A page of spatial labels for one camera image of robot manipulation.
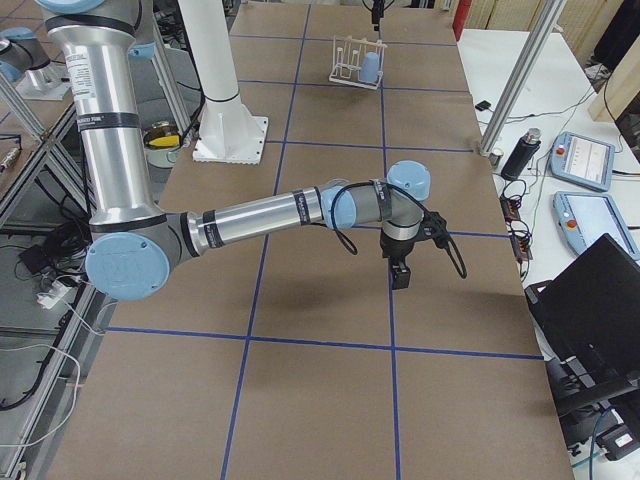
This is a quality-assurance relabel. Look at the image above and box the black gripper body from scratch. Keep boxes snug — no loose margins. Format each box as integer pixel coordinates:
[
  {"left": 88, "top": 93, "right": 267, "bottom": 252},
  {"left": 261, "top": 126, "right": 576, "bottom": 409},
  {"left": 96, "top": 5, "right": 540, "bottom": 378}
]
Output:
[
  {"left": 380, "top": 227, "right": 419, "bottom": 289},
  {"left": 370, "top": 0, "right": 386, "bottom": 25}
]

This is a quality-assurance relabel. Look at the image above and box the light blue plastic cup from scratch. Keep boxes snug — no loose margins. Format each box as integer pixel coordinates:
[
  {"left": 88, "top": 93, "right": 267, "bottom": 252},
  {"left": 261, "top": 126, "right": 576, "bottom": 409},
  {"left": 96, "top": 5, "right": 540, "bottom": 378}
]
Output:
[{"left": 358, "top": 51, "right": 380, "bottom": 84}]

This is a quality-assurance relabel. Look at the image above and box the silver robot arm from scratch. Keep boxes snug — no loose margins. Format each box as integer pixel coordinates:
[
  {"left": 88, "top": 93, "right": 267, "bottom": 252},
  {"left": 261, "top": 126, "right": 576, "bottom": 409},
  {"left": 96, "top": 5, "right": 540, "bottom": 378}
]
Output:
[{"left": 41, "top": 1, "right": 431, "bottom": 300}]

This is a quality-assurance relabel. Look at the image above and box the orange black usb hub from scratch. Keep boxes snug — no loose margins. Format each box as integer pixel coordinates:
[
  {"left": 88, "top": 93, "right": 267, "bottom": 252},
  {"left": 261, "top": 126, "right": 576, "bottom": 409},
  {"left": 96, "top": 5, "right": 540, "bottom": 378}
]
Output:
[{"left": 500, "top": 196, "right": 532, "bottom": 263}]

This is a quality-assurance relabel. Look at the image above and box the small black adapter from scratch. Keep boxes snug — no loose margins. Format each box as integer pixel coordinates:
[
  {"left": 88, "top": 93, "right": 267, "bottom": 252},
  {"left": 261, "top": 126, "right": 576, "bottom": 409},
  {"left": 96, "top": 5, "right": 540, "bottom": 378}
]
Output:
[{"left": 475, "top": 100, "right": 491, "bottom": 111}]

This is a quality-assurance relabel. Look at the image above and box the black water bottle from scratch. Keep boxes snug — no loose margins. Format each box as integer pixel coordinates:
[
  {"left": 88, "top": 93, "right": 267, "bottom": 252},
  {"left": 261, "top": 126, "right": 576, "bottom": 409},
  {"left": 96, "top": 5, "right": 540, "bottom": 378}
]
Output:
[{"left": 500, "top": 128, "right": 541, "bottom": 181}]

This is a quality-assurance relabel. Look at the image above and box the near teach pendant tablet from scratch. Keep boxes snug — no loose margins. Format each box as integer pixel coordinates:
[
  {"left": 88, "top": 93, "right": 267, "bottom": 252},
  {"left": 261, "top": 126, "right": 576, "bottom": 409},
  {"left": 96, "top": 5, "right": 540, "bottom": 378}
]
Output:
[{"left": 553, "top": 191, "right": 639, "bottom": 261}]

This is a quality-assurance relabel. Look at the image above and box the teach pendant tablet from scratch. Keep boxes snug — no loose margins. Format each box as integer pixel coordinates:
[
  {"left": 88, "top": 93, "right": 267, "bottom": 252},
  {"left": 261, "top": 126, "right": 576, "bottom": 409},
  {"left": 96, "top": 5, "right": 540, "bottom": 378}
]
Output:
[
  {"left": 553, "top": 191, "right": 639, "bottom": 261},
  {"left": 549, "top": 131, "right": 616, "bottom": 192}
]

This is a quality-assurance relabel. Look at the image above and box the far teach pendant tablet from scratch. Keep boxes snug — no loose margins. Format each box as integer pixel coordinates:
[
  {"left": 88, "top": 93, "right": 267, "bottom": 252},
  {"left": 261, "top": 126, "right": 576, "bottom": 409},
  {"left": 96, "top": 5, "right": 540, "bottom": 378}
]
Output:
[{"left": 549, "top": 131, "right": 616, "bottom": 192}]

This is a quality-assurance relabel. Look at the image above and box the black monitor back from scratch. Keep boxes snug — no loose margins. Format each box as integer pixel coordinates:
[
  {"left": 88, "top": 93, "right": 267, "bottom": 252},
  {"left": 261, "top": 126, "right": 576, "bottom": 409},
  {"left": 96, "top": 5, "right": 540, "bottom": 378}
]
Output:
[{"left": 525, "top": 234, "right": 639, "bottom": 423}]

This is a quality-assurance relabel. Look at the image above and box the wooden board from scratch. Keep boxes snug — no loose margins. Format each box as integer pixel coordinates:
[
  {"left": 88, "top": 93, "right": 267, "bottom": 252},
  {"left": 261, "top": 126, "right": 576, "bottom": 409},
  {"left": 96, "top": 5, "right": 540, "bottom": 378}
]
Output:
[{"left": 588, "top": 0, "right": 640, "bottom": 124}]

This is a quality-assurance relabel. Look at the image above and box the white power adapter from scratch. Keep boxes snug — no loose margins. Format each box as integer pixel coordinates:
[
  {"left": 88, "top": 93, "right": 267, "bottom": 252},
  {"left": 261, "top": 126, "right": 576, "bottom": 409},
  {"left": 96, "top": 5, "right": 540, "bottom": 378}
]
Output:
[{"left": 36, "top": 280, "right": 75, "bottom": 310}]

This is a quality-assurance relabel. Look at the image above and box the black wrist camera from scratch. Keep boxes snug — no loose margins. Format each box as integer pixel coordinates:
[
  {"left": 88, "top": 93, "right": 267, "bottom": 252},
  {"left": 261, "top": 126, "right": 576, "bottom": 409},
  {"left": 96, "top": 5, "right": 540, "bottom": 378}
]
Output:
[{"left": 416, "top": 212, "right": 450, "bottom": 249}]

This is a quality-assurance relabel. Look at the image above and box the white wire cup holder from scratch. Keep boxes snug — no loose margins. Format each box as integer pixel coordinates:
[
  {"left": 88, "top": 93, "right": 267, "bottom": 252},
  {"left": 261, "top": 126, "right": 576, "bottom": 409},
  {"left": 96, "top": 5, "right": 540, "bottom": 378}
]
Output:
[{"left": 328, "top": 36, "right": 387, "bottom": 90}]

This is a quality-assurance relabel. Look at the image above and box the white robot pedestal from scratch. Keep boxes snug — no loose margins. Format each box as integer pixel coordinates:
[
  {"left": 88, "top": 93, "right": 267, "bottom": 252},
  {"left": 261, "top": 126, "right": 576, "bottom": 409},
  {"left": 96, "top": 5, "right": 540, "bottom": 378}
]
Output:
[{"left": 179, "top": 0, "right": 268, "bottom": 164}]

